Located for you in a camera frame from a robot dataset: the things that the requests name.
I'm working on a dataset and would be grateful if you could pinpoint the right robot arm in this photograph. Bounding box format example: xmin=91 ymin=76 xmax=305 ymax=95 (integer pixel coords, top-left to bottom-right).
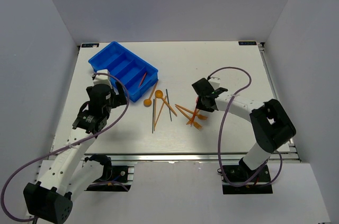
xmin=192 ymin=78 xmax=296 ymax=181

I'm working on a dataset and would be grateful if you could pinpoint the orange spoon small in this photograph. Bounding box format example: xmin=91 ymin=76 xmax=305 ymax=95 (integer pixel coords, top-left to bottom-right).
xmin=144 ymin=81 xmax=158 ymax=107

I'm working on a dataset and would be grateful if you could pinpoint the red-orange plastic fork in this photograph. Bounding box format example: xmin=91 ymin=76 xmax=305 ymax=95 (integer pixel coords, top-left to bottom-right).
xmin=190 ymin=97 xmax=199 ymax=126

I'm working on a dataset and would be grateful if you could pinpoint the orange fork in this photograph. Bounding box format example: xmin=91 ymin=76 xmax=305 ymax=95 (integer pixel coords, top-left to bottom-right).
xmin=175 ymin=104 xmax=202 ymax=130
xmin=182 ymin=107 xmax=208 ymax=120

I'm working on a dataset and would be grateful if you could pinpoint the red-orange chopstick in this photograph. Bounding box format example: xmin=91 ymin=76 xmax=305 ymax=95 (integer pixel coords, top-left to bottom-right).
xmin=138 ymin=72 xmax=147 ymax=87

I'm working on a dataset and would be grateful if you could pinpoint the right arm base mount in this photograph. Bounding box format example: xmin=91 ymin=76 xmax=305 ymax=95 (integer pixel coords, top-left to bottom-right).
xmin=217 ymin=165 xmax=273 ymax=195

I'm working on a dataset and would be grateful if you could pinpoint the dark green chopstick left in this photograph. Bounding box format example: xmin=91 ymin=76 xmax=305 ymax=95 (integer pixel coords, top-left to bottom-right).
xmin=152 ymin=99 xmax=155 ymax=133

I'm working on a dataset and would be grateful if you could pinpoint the orange chopstick crossing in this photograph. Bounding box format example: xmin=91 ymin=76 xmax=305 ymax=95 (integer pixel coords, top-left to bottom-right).
xmin=162 ymin=98 xmax=177 ymax=116

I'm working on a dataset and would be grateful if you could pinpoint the dark green chopstick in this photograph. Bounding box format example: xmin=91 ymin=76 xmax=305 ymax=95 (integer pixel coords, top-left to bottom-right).
xmin=165 ymin=88 xmax=173 ymax=122
xmin=152 ymin=99 xmax=155 ymax=133

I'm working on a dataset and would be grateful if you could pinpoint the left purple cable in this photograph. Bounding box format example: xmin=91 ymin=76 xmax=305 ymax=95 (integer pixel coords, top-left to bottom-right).
xmin=0 ymin=73 xmax=130 ymax=222

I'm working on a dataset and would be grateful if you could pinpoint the blue divided plastic tray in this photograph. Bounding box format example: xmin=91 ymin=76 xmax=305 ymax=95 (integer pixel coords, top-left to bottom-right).
xmin=88 ymin=42 xmax=158 ymax=102

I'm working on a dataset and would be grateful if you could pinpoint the dark green chopstick right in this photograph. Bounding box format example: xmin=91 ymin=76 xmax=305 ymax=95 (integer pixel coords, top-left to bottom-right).
xmin=165 ymin=88 xmax=173 ymax=122

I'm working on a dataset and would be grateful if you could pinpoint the right table logo sticker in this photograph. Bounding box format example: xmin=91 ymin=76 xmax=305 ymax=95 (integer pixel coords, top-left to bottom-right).
xmin=238 ymin=41 xmax=257 ymax=46

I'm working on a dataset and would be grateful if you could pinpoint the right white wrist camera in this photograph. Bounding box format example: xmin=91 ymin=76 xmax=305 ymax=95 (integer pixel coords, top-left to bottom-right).
xmin=207 ymin=77 xmax=221 ymax=90

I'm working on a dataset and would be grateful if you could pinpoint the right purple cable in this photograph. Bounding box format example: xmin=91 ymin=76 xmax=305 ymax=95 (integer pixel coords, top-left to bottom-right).
xmin=208 ymin=66 xmax=283 ymax=188

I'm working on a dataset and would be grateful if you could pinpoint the orange chopstick long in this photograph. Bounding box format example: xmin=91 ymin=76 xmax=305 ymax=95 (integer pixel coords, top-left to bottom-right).
xmin=154 ymin=98 xmax=164 ymax=131

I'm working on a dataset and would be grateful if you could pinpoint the orange spoon large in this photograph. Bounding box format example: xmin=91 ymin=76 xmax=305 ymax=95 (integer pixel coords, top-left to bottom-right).
xmin=155 ymin=89 xmax=163 ymax=100

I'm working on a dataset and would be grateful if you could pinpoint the orange chopstick under forks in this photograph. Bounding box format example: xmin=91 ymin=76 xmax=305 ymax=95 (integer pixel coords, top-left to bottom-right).
xmin=186 ymin=109 xmax=199 ymax=125

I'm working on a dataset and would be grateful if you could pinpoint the orange fork lower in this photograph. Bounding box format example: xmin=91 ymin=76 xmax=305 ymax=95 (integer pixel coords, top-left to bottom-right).
xmin=175 ymin=104 xmax=202 ymax=130

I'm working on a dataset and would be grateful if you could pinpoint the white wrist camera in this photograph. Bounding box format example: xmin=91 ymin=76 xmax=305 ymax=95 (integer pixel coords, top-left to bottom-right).
xmin=92 ymin=69 xmax=112 ymax=88
xmin=207 ymin=77 xmax=221 ymax=90

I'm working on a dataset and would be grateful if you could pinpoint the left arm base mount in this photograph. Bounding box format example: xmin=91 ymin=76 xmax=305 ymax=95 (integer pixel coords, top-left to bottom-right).
xmin=84 ymin=154 xmax=134 ymax=192

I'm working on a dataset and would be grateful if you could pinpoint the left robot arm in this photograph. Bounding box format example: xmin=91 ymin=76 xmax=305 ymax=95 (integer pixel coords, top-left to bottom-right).
xmin=23 ymin=83 xmax=127 ymax=223

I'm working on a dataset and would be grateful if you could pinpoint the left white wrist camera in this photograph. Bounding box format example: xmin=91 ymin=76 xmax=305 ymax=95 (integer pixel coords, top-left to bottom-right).
xmin=92 ymin=69 xmax=112 ymax=88

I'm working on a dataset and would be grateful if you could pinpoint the orange fork right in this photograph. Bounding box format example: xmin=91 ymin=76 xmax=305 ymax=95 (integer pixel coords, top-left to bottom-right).
xmin=182 ymin=107 xmax=208 ymax=120

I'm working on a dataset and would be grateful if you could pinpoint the purple cable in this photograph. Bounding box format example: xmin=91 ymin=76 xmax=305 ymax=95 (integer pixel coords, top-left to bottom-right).
xmin=0 ymin=73 xmax=130 ymax=222
xmin=208 ymin=66 xmax=283 ymax=188

